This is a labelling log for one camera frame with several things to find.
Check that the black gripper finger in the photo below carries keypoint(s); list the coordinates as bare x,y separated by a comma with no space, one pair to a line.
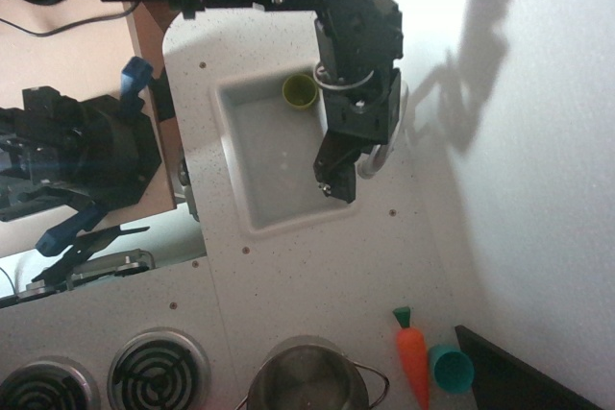
334,144
341,177

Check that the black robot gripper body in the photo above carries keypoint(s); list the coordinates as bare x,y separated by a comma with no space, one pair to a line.
370,112

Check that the white rectangular sink basin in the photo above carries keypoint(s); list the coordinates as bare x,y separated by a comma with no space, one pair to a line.
269,148

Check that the green plastic cup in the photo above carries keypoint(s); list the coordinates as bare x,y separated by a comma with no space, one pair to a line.
300,91

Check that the orange toy carrot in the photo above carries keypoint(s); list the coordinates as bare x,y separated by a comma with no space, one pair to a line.
413,354

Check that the stainless steel pot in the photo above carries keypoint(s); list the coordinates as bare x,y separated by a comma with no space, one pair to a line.
315,377

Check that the blue clamp upper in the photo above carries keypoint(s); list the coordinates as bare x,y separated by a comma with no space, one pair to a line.
135,76

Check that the teal plastic cup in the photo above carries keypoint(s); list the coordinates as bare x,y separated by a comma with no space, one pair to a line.
452,370

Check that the black panel corner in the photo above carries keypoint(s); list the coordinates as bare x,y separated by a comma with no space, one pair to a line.
502,381

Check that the middle stove burner coil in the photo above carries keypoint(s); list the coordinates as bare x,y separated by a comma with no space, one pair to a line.
160,368

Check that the stove burner coil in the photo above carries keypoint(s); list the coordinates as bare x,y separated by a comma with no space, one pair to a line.
160,368
51,382

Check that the blue and black clamp lower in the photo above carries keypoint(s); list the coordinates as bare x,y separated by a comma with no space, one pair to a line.
76,242

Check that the left stove burner coil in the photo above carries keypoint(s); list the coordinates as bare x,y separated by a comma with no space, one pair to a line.
51,382

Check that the black camera mount rig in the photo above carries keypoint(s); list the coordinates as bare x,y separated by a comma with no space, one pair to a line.
58,151

